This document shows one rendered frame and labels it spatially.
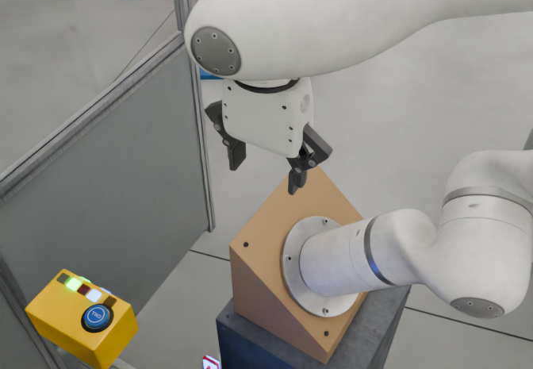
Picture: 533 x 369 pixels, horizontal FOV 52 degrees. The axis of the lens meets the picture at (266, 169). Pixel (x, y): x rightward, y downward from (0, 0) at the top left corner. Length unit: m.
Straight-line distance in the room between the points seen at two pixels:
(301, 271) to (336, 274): 0.09
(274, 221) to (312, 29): 0.65
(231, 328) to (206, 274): 1.20
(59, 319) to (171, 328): 1.21
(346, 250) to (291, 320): 0.19
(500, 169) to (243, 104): 0.35
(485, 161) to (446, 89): 2.55
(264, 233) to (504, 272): 0.44
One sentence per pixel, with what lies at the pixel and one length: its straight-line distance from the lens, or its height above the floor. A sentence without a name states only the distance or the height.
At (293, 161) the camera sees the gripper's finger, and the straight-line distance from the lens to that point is 0.64.
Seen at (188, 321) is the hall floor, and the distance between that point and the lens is 2.22.
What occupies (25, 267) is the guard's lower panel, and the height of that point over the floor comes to 0.73.
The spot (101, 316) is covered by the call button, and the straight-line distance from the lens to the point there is 1.01.
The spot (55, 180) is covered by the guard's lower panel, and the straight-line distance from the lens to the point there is 1.51.
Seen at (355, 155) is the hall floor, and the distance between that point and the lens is 2.79.
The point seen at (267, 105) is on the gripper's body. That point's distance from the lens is 0.59.
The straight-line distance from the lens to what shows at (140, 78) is 1.64.
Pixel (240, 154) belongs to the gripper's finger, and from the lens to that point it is 0.71.
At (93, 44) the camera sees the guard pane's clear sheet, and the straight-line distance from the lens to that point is 1.48.
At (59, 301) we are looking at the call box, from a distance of 1.06.
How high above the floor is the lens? 1.93
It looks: 46 degrees down
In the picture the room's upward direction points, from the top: straight up
